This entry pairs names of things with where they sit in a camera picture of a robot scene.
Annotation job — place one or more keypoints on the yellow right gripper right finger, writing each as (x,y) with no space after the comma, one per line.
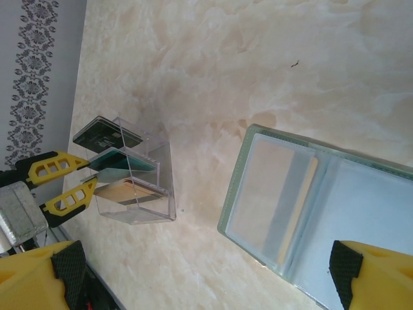
(387,281)

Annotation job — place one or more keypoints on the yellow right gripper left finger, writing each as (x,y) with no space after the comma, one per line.
(29,277)

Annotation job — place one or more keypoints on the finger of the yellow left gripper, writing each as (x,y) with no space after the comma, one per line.
(69,163)
(82,193)

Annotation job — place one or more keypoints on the gold card with black stripe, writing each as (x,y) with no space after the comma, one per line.
(119,193)

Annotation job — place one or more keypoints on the pale green card holder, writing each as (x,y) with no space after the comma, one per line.
(355,200)

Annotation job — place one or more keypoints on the black VIP membership card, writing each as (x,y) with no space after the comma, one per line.
(96,135)

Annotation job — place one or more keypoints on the teal card with black stripe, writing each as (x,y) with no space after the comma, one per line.
(122,159)

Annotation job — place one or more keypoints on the clear acrylic card box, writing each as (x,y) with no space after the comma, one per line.
(161,161)

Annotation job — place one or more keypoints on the gold card with grey stripe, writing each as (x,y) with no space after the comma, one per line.
(255,181)

